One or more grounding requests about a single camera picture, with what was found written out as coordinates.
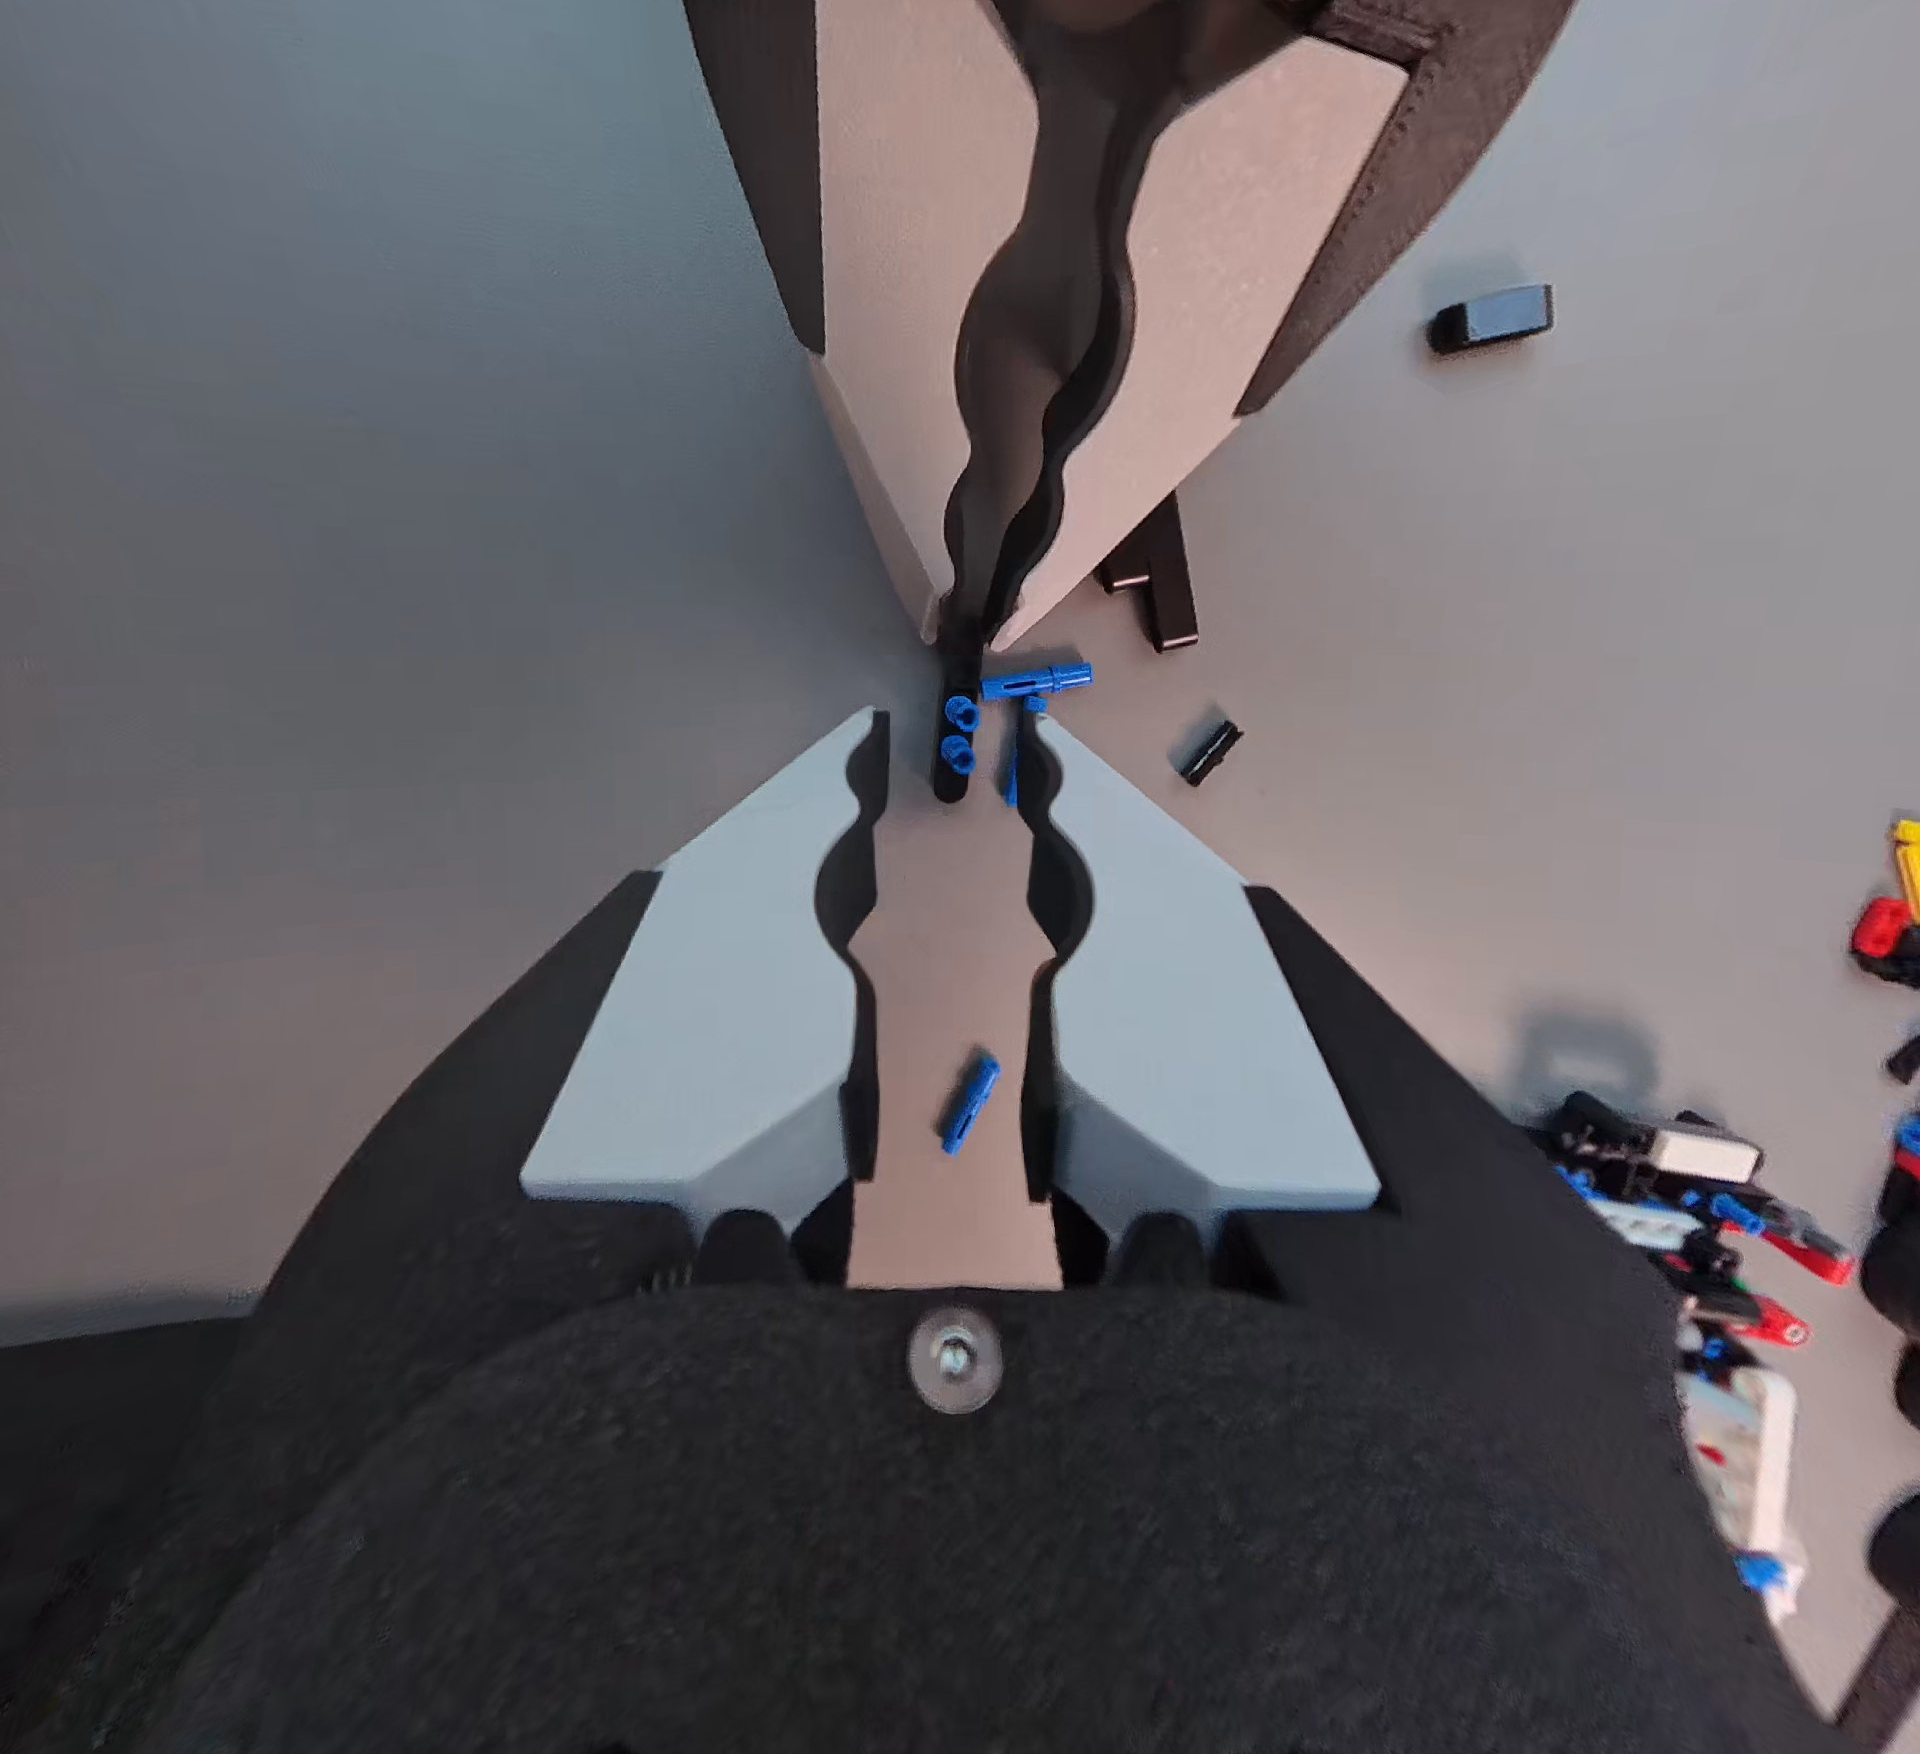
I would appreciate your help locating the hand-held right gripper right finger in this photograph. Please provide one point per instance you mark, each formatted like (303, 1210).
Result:
(1200, 1034)

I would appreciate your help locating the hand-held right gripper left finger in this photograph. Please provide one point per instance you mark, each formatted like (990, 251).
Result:
(705, 1034)

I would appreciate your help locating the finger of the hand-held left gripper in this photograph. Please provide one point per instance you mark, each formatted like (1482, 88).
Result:
(900, 164)
(1230, 255)

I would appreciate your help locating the black slope brick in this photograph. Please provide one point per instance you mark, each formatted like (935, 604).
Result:
(1122, 573)
(1492, 318)
(1172, 599)

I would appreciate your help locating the black connector pin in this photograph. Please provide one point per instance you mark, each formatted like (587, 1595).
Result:
(1210, 753)

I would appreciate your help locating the short black perforated beam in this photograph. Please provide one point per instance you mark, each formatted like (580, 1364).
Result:
(945, 784)

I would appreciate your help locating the brick-built toy race car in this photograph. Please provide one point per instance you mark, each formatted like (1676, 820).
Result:
(1703, 1153)

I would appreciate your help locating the pile of mixed bricks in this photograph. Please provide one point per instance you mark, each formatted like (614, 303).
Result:
(1882, 925)

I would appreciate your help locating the black rubber tire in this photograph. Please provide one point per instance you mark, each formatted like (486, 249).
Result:
(1902, 1544)
(1899, 1274)

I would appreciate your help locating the person's dark trousers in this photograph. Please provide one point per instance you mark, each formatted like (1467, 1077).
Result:
(89, 1485)

